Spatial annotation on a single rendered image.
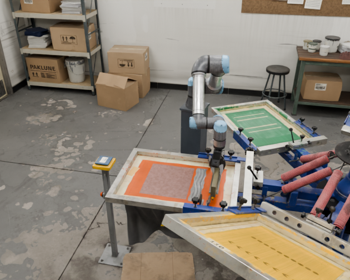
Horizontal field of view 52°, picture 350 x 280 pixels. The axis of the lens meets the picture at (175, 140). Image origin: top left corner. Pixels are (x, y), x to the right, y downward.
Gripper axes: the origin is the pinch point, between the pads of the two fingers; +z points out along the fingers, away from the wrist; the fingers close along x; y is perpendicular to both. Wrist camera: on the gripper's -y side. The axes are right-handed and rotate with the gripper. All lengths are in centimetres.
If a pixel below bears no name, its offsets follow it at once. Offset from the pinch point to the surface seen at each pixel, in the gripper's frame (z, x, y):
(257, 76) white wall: 70, -27, 380
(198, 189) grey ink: 9.7, 10.7, -6.3
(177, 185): 10.1, 24.6, -4.0
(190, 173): 10.0, 18.8, 11.2
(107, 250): 105, 90, 16
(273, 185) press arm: 1.8, -34.8, -2.8
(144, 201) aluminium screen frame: 6.7, 39.9, -27.9
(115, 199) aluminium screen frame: 7, 58, -29
